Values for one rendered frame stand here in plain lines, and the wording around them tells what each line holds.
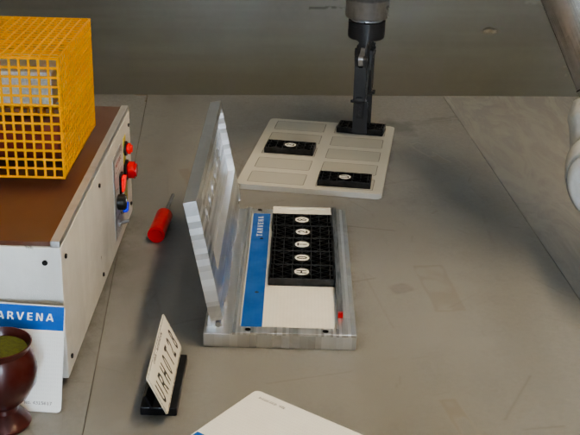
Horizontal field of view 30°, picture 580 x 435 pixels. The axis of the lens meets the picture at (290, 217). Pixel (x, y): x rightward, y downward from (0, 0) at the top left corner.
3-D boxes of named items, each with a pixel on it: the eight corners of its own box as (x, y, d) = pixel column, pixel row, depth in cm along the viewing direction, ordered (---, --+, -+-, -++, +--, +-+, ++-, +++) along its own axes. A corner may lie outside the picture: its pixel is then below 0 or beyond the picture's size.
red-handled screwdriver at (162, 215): (164, 243, 177) (164, 228, 176) (147, 243, 177) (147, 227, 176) (180, 202, 193) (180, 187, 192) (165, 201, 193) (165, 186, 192)
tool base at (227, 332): (356, 350, 146) (356, 326, 145) (203, 346, 147) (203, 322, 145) (344, 221, 187) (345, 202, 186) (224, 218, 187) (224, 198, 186)
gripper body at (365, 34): (382, 24, 216) (380, 70, 219) (387, 15, 223) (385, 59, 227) (345, 22, 217) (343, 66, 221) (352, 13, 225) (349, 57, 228)
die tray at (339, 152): (381, 199, 197) (381, 194, 196) (235, 188, 200) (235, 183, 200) (394, 130, 233) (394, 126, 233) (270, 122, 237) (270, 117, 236)
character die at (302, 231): (333, 245, 173) (333, 238, 172) (271, 243, 173) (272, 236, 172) (332, 233, 177) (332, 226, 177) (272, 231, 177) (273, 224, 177)
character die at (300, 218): (331, 233, 177) (331, 226, 177) (271, 231, 177) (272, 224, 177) (330, 221, 182) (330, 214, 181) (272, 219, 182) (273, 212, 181)
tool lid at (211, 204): (196, 200, 138) (182, 203, 138) (225, 330, 145) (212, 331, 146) (220, 100, 179) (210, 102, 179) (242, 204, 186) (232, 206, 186)
